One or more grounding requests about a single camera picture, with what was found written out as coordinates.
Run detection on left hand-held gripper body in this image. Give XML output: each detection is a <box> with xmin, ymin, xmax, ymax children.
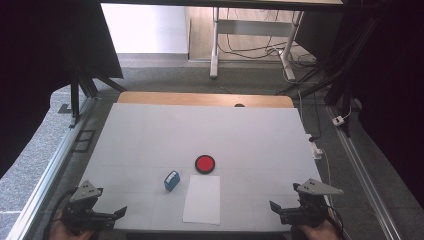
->
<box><xmin>61</xmin><ymin>179</ymin><xmax>116</xmax><ymax>232</ymax></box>

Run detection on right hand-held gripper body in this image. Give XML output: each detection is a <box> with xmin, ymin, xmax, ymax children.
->
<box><xmin>279</xmin><ymin>178</ymin><xmax>345</xmax><ymax>228</ymax></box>

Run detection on blue stamp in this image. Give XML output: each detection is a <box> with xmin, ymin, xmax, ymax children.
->
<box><xmin>163</xmin><ymin>170</ymin><xmax>181</xmax><ymax>193</ymax></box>

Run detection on white paper sheet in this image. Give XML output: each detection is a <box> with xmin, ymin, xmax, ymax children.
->
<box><xmin>182</xmin><ymin>174</ymin><xmax>221</xmax><ymax>226</ymax></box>

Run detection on red ink pad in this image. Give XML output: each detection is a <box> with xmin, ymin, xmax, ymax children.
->
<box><xmin>194</xmin><ymin>154</ymin><xmax>216</xmax><ymax>175</ymax></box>

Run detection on person's right hand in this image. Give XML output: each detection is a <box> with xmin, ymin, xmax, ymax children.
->
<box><xmin>298</xmin><ymin>218</ymin><xmax>341</xmax><ymax>240</ymax></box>

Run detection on person's left hand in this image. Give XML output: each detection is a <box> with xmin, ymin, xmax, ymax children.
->
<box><xmin>49</xmin><ymin>218</ymin><xmax>96</xmax><ymax>240</ymax></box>

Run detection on white power strip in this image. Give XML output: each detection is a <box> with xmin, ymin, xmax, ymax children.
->
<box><xmin>305</xmin><ymin>133</ymin><xmax>324</xmax><ymax>161</ymax></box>

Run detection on white table mat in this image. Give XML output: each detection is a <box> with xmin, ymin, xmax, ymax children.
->
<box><xmin>79</xmin><ymin>102</ymin><xmax>323</xmax><ymax>233</ymax></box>

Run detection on black metal stand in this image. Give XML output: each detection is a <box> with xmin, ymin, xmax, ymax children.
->
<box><xmin>68</xmin><ymin>74</ymin><xmax>128</xmax><ymax>130</ymax></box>

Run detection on black curtain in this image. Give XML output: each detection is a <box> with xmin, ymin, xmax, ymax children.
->
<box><xmin>294</xmin><ymin>0</ymin><xmax>424</xmax><ymax>209</ymax></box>
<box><xmin>0</xmin><ymin>0</ymin><xmax>125</xmax><ymax>179</ymax></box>

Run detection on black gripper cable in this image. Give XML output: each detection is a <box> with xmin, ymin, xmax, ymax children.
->
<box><xmin>326</xmin><ymin>204</ymin><xmax>346</xmax><ymax>240</ymax></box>
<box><xmin>42</xmin><ymin>188</ymin><xmax>80</xmax><ymax>240</ymax></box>

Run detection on aluminium floor rail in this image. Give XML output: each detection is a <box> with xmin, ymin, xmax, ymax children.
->
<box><xmin>325</xmin><ymin>105</ymin><xmax>403</xmax><ymax>240</ymax></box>
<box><xmin>5</xmin><ymin>96</ymin><xmax>98</xmax><ymax>240</ymax></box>

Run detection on black floor cables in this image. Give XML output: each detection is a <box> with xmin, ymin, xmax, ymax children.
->
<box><xmin>217</xmin><ymin>8</ymin><xmax>321</xmax><ymax>96</ymax></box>

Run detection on white desk frame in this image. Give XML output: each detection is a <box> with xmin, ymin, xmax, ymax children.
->
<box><xmin>209</xmin><ymin>6</ymin><xmax>306</xmax><ymax>82</ymax></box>

